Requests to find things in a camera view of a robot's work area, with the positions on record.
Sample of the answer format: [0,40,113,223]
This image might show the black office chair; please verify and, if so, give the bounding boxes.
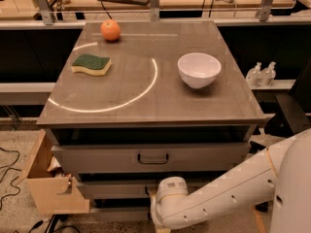
[247,65,311,214]

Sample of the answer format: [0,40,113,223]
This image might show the cardboard box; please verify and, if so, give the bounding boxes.
[17,130,89,215]

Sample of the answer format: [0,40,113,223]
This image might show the orange fruit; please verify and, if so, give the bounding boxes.
[100,19,121,41]

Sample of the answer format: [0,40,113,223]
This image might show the black floor cable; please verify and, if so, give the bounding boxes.
[0,147,22,212]

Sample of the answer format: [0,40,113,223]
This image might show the grey drawer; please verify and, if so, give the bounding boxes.
[77,180,160,200]
[52,143,249,175]
[90,207,150,221]

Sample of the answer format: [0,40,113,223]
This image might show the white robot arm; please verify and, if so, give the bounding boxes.
[150,129,311,233]

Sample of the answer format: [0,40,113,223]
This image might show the white bowl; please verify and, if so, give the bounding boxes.
[177,52,222,89]

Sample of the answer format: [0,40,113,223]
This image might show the green yellow sponge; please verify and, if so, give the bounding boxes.
[71,53,112,77]

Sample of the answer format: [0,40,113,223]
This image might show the grey bottom drawer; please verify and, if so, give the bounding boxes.
[90,207,150,221]

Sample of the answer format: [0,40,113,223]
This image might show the metal frame rail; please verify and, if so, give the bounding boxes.
[0,0,311,31]

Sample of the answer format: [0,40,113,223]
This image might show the grey top drawer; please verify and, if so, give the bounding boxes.
[52,143,249,175]

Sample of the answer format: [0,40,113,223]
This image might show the grey drawer cabinet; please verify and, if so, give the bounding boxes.
[38,21,264,209]

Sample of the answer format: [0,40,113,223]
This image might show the clear bottle right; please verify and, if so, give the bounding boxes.
[259,61,276,86]

